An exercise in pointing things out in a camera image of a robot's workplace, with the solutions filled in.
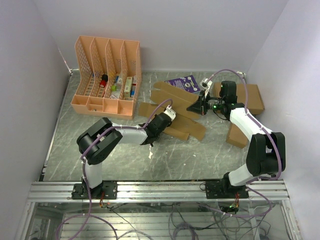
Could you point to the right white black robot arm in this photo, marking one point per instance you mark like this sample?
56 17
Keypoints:
266 156

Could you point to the aluminium rail frame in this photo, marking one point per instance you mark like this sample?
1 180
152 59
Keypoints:
155 192

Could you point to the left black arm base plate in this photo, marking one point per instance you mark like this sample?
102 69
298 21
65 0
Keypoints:
107 190

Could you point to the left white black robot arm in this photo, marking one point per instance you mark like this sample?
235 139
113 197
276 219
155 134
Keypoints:
100 139

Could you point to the purple book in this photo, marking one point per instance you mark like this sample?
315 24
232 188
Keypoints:
187 83

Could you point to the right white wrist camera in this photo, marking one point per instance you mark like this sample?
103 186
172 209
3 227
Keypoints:
206 84

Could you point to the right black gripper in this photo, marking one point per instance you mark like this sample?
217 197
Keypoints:
200 106

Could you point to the red black bottle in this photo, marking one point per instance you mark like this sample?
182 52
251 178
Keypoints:
103 81

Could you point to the large folded cardboard box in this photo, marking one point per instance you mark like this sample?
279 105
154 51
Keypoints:
237 96

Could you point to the green cube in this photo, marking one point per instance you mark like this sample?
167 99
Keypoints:
113 88

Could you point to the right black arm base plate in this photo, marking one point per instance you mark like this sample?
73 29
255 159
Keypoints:
219 189

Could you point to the white green carton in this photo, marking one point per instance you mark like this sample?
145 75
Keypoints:
128 87

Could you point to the small folded cardboard box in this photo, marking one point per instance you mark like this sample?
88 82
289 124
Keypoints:
236 137

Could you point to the pink plastic file organizer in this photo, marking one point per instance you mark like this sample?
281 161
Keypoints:
116 58

